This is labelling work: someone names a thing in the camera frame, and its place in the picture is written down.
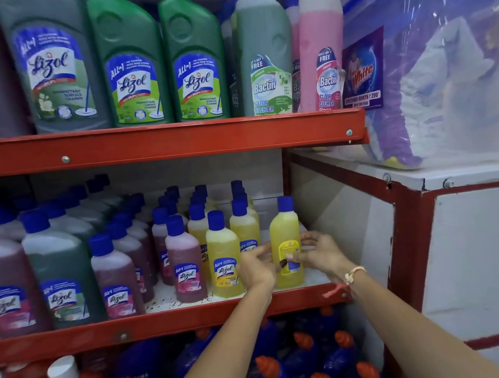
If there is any red metal shelf beam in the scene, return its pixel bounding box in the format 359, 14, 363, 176
0, 85, 371, 195
0, 278, 357, 369

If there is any opaque green cleaner bottle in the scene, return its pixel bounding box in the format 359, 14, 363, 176
156, 0, 236, 126
86, 0, 175, 133

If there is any row of small pink bottles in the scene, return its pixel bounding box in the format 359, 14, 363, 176
146, 183, 209, 307

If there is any person's left forearm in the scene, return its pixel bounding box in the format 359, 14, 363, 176
133, 280, 290, 378

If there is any green liquid blue-cap bottle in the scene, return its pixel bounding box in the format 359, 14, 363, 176
226, 0, 304, 120

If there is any group of blue orange-cap bottles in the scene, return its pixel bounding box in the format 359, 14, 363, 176
108, 300, 384, 378

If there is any group of yellow bottles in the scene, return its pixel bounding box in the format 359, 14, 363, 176
182, 177, 270, 303

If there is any white cabinet with red frame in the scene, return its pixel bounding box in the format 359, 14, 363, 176
279, 118, 499, 378

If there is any person's left hand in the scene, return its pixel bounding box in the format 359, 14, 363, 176
235, 239, 292, 296

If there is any purple detergent packet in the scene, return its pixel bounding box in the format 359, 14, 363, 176
356, 35, 425, 175

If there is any person's right forearm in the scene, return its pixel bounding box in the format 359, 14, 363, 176
336, 254, 499, 378

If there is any person's right hand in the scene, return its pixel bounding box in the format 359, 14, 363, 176
286, 226, 355, 290

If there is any pink liquid blue-cap bottle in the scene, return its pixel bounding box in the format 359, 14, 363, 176
279, 0, 320, 113
286, 0, 357, 116

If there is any huge grey-green cleaner bottle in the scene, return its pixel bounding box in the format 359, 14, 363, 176
0, 0, 113, 144

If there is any cream and red wrist thread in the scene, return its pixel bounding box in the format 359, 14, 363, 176
319, 265, 371, 300

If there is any yellow floor cleaner bottle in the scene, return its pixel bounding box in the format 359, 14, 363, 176
263, 194, 309, 291

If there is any purple detergent label card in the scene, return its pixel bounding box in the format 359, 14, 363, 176
332, 26, 396, 114

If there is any row of dark green bottles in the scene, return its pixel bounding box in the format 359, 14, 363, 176
13, 171, 132, 333

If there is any clear plastic zip bag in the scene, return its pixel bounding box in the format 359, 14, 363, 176
326, 0, 499, 182

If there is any row of medium pink bottles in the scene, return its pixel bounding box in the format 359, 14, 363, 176
83, 196, 164, 322

